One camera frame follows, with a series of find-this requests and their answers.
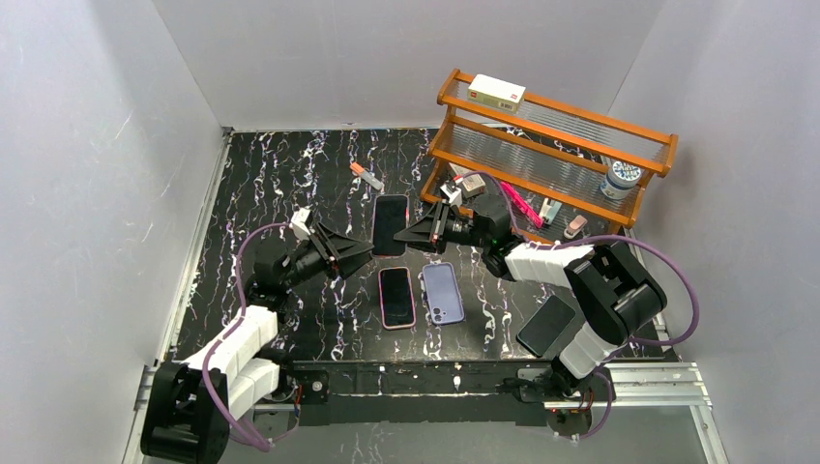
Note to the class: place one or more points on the white red carton box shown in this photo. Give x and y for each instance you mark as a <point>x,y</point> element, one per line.
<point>496,93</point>

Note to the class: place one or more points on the pink utility knife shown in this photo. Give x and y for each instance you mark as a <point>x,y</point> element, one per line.
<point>521,204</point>

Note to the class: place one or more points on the dark teal phone case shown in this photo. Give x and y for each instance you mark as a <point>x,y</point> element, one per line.
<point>545,326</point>

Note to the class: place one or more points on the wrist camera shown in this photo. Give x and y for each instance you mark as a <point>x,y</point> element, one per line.
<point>452,193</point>
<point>301,223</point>

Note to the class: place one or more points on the orange grey marker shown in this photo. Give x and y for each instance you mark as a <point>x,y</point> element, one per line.
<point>367,176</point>

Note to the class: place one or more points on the orange wooden shelf rack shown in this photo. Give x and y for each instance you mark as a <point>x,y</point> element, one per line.
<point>548,149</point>

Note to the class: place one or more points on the white green stapler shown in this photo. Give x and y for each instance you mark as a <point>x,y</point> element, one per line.
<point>549,210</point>

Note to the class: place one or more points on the black screen smartphone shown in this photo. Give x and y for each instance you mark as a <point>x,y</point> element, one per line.
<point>397,300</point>

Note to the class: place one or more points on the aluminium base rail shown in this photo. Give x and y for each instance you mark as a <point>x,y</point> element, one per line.
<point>645,383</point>

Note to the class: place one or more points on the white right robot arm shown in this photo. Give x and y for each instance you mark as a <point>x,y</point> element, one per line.
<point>615,293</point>

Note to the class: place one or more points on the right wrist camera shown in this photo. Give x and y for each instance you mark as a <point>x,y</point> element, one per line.
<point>452,193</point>

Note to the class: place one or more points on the lavender phone case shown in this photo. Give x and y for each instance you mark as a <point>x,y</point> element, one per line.
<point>442,295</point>

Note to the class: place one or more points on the pink phone case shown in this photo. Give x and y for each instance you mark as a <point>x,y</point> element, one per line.
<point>397,298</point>

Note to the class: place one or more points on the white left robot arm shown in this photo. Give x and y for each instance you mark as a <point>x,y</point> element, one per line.
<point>197,405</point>

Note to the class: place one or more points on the white blue round jar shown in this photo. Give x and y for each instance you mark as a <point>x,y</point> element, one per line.
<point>620,179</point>

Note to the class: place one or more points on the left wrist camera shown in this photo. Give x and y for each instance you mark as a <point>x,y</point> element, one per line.
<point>301,223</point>

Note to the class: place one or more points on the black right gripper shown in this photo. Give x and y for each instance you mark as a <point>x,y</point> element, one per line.
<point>439,225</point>

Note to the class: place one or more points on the small grey box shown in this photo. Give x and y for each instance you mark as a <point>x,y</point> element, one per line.
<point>470,186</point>

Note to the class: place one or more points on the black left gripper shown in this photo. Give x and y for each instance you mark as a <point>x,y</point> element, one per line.
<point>326,250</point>

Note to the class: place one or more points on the small pink white item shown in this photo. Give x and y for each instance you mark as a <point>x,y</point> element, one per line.
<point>575,227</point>

